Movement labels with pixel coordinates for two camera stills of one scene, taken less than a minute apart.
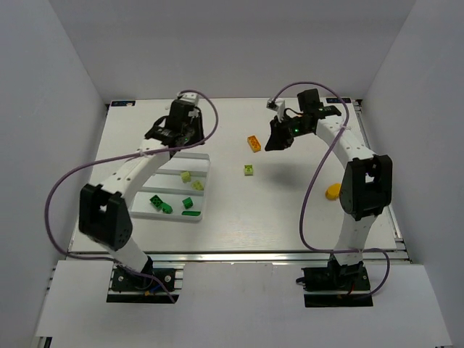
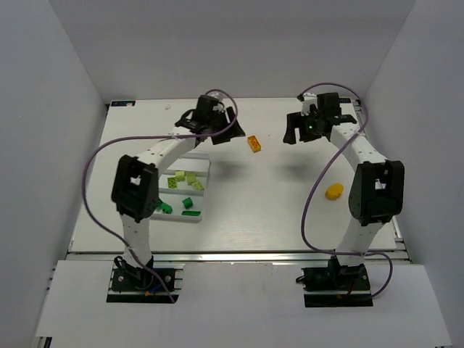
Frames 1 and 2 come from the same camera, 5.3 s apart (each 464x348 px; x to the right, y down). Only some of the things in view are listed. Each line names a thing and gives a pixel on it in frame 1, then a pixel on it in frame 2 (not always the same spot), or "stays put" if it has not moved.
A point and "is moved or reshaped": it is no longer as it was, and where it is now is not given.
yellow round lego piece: (332, 192) stays put
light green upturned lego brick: (249, 170) -> (172, 183)
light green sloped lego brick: (197, 185) stays put
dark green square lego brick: (188, 203) stays put
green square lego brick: (166, 208) stays put
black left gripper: (198, 121) -> (225, 127)
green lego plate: (194, 213) stays put
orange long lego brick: (254, 143) stays put
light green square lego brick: (185, 176) is moved or reshaped
